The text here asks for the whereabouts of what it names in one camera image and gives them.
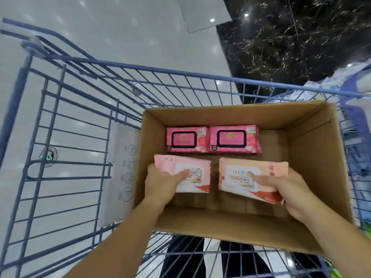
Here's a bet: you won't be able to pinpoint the person's right hand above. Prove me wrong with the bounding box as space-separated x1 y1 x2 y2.
253 167 320 222

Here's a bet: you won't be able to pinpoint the person's left hand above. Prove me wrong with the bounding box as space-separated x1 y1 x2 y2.
144 163 191 208

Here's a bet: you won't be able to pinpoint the light pink wet wipes pack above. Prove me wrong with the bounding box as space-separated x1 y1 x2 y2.
154 154 212 194

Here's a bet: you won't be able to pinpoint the peach wet wipes pack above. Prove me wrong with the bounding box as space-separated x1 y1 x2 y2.
218 157 289 204

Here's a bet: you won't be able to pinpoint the person's left forearm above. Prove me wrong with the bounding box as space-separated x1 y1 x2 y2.
62 197 166 278

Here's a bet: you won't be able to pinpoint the person's right forearm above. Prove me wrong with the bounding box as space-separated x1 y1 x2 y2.
299 207 371 278

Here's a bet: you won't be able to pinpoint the dark pink wet wipes pack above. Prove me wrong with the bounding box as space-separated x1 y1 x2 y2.
209 125 262 154
166 126 210 153

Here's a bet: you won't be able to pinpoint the brown cardboard box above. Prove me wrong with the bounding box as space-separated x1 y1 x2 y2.
133 101 355 256

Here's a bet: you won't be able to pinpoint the grey cart child seat flap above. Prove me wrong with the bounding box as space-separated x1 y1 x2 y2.
97 122 141 227

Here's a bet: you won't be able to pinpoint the person's black trousers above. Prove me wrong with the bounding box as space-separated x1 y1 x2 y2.
159 234 312 278

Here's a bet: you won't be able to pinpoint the blue wire shopping cart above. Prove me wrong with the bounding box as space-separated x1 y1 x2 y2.
0 17 371 278

